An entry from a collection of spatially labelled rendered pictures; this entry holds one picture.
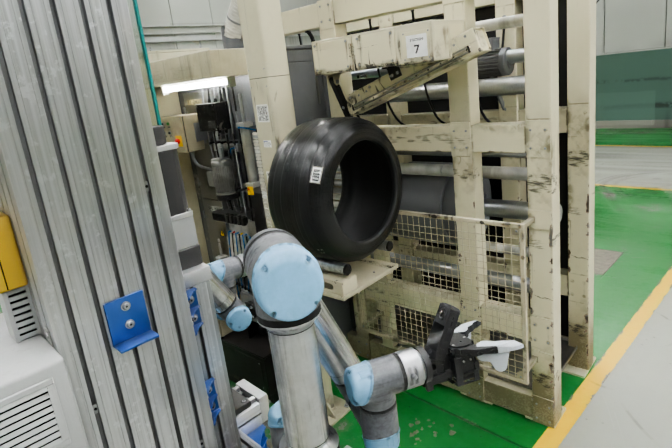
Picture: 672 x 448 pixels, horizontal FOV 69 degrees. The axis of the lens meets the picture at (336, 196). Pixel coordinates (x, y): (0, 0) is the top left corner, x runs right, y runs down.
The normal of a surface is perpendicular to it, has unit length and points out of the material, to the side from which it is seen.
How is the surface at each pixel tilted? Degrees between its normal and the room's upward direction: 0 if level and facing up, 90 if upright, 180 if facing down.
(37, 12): 90
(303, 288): 82
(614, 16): 90
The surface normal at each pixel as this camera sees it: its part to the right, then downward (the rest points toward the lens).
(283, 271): 0.30, 0.07
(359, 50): -0.66, 0.25
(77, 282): 0.69, 0.09
